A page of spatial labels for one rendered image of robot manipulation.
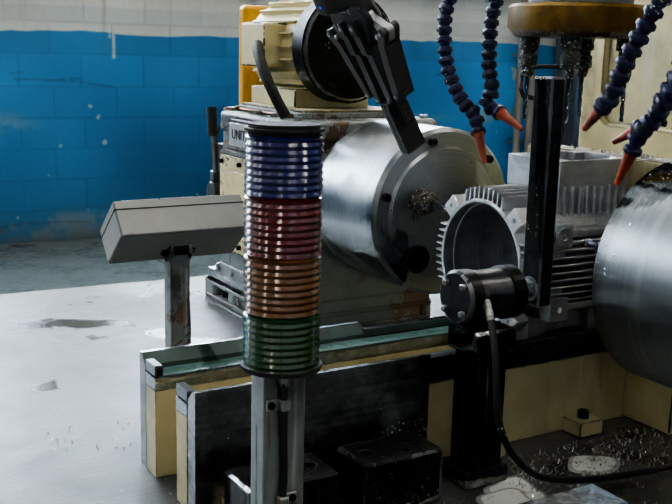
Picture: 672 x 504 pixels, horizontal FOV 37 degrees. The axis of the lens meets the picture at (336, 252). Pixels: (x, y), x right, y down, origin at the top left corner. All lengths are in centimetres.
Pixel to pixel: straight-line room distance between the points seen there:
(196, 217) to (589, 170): 50
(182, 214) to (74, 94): 550
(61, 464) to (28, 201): 556
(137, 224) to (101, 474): 29
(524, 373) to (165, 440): 44
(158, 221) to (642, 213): 56
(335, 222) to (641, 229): 59
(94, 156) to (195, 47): 101
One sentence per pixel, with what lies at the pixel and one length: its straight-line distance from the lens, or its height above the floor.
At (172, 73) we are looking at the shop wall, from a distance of 692.
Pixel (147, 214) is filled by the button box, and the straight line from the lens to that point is 124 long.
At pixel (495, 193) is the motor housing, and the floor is 110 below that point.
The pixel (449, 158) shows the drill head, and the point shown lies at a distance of 148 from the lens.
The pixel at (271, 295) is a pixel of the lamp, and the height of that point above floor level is 109.
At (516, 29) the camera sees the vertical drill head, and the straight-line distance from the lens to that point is 130.
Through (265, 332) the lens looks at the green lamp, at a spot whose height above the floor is 106.
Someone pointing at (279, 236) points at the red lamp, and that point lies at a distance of 73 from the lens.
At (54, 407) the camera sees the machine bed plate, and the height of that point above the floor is 80.
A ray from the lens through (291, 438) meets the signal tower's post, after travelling 80.
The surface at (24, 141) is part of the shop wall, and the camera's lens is 668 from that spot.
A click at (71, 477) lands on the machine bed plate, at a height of 80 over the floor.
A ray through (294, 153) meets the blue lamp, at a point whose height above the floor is 120.
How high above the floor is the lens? 127
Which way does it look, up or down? 11 degrees down
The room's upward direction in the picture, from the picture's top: 1 degrees clockwise
